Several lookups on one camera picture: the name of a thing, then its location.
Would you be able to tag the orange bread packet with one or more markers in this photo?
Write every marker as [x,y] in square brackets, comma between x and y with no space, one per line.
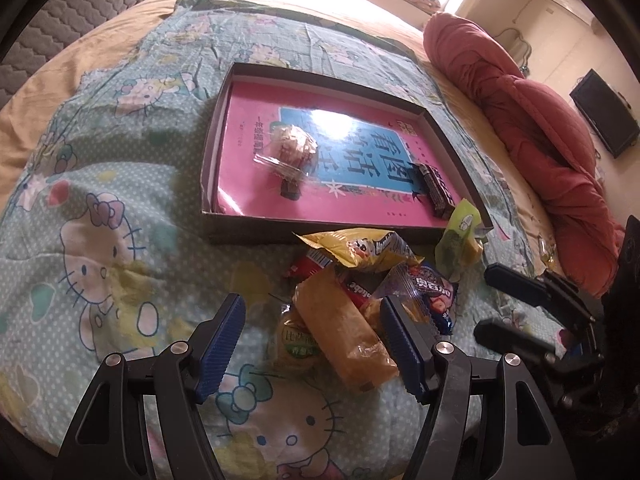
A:
[340,330]

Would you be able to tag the cartoon cat printed blanket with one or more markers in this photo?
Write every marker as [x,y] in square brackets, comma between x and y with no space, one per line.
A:
[125,170]

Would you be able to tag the red snack packet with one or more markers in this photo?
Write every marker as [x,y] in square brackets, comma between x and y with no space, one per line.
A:
[312,262]

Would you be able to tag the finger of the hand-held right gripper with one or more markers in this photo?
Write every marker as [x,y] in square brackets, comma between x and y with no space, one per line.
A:
[515,280]
[505,337]

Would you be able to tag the white air conditioner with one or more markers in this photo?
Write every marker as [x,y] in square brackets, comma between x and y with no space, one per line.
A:
[570,5]

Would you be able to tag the pink book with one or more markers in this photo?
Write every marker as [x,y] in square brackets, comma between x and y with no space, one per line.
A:
[260,195]

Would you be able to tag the clear-wrapped brown pastry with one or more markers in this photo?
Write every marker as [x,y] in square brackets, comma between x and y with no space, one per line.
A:
[292,145]

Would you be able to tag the dark chocolate bar packet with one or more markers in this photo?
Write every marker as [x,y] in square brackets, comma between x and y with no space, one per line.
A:
[435,190]

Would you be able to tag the blue cookie packet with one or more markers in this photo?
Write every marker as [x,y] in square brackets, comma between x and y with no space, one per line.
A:
[432,292]

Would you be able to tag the grey quilted headboard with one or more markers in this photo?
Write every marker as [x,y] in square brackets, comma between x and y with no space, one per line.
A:
[75,10]

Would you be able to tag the clear packet with green label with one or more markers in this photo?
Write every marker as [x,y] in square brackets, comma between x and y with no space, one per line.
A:
[292,345]

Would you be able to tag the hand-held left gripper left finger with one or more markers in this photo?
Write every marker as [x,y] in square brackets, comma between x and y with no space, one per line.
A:
[222,345]

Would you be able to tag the dark cardboard box tray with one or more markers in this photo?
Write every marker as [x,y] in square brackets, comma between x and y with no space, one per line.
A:
[240,227]

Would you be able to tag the black flat television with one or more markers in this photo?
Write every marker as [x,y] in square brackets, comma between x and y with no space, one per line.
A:
[602,110]

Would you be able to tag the small yellow wrapped candy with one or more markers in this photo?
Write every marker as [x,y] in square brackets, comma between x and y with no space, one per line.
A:
[547,250]

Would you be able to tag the yellow snack packet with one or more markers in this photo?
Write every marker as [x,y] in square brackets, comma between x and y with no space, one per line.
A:
[360,250]

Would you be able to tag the green and yellow cake packet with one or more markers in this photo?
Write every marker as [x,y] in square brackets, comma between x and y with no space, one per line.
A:
[457,240]

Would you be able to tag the red quilt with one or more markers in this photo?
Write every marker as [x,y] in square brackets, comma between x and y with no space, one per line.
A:
[540,125]

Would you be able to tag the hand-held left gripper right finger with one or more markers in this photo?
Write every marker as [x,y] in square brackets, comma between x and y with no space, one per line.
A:
[400,345]

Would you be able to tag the beige bed sheet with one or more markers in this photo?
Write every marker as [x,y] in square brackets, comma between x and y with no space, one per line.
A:
[65,60]

